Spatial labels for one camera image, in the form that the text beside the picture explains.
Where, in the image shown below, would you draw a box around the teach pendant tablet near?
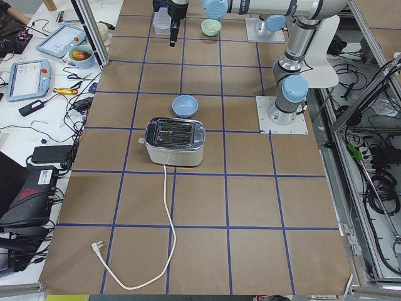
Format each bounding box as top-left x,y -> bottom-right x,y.
6,59 -> 51,102

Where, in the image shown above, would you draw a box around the blue bowl with fruit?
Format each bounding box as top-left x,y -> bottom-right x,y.
68,45 -> 95,69

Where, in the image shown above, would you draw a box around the teach pendant tablet far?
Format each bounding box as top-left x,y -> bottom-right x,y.
36,25 -> 86,58

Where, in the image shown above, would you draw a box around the beige bowl with lemon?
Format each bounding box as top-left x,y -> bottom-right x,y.
96,22 -> 108,41

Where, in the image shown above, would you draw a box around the white chair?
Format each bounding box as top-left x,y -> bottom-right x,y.
300,15 -> 340,88

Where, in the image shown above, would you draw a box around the black scissors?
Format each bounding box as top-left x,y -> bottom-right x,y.
67,73 -> 92,81

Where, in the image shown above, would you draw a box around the light green bowl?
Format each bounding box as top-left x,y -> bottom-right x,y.
200,19 -> 222,36

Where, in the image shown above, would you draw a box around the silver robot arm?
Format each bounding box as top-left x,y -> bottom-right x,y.
202,0 -> 347,125

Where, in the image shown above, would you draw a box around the black power adapter brick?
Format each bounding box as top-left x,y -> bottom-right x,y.
19,100 -> 44,117

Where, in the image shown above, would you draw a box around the aluminium frame post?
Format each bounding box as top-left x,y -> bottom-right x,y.
71,0 -> 110,68

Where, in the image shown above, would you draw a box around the orange handled tool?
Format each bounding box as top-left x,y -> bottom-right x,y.
53,88 -> 78,95

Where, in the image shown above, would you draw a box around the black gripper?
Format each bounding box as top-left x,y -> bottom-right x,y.
152,0 -> 189,47

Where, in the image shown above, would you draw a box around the light blue bowl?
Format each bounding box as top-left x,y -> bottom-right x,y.
172,95 -> 199,118

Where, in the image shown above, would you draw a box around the clear plastic lidded container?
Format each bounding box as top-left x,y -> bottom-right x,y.
153,7 -> 171,35

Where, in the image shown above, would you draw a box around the black electronics box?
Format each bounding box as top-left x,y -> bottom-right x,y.
1,166 -> 58,228

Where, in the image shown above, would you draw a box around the cream and chrome toaster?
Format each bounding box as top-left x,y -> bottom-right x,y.
138,117 -> 206,167

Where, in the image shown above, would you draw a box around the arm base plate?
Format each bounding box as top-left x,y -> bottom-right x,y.
245,16 -> 285,43
256,96 -> 308,135

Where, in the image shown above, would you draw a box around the teach pendant tablet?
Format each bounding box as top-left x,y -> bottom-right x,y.
36,25 -> 86,58
6,59 -> 51,102

